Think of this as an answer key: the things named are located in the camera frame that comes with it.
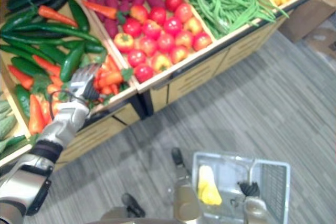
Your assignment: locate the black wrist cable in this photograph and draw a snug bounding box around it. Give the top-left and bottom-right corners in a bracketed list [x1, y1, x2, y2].
[48, 90, 77, 120]

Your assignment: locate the wooden vegetable display stand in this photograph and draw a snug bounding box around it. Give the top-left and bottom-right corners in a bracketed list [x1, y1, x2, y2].
[0, 0, 325, 172]

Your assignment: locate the light green gourd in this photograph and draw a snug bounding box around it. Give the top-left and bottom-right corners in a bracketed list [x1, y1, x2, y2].
[0, 113, 18, 141]
[0, 100, 11, 114]

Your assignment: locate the yellow vegetable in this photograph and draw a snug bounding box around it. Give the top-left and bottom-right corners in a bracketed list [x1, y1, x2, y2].
[197, 165, 223, 206]

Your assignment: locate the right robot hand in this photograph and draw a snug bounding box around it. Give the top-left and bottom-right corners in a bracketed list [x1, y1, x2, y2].
[237, 180, 262, 198]

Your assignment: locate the dark right robot foot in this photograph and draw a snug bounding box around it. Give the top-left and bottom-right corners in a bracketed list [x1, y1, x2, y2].
[171, 147, 184, 167]

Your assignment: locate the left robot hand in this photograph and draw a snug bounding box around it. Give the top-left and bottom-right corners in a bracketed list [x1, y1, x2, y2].
[68, 63, 102, 103]

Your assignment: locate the long green cucumber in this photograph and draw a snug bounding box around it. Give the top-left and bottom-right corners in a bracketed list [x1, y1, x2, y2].
[0, 8, 37, 33]
[0, 44, 56, 65]
[13, 23, 100, 44]

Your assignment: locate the dark robot foot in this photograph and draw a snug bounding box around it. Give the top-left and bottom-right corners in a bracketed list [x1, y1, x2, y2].
[171, 147, 184, 167]
[121, 193, 146, 218]

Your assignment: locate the green chili pepper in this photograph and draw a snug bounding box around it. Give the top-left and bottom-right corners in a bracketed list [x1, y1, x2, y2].
[83, 42, 107, 54]
[68, 0, 90, 33]
[59, 41, 86, 83]

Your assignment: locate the yellow red bell pepper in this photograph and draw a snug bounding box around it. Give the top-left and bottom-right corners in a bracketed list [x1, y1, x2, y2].
[151, 52, 173, 74]
[113, 33, 135, 54]

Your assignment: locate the orange carrot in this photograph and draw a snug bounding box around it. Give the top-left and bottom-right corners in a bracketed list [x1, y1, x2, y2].
[28, 94, 46, 135]
[7, 64, 34, 90]
[37, 5, 79, 28]
[98, 71, 124, 88]
[106, 55, 120, 72]
[33, 55, 61, 77]
[81, 0, 127, 23]

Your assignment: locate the silver right robot leg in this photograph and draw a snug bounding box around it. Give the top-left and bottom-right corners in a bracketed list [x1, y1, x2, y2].
[172, 165, 203, 222]

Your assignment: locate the green long beans pile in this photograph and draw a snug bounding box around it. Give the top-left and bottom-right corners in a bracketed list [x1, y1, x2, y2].
[170, 0, 289, 40]

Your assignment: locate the dark left robot foot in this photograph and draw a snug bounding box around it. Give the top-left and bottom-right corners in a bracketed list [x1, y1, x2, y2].
[121, 193, 146, 218]

